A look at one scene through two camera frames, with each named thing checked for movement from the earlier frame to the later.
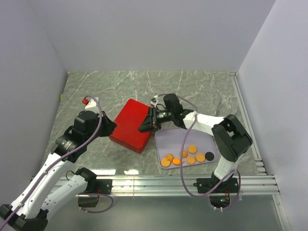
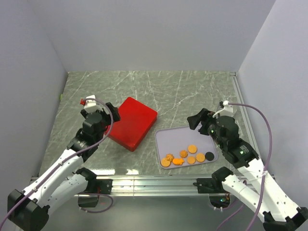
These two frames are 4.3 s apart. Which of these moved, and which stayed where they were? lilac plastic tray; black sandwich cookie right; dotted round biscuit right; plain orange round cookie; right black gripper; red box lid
Moved: right black gripper; red box lid
Stayed: black sandwich cookie right; plain orange round cookie; dotted round biscuit right; lilac plastic tray
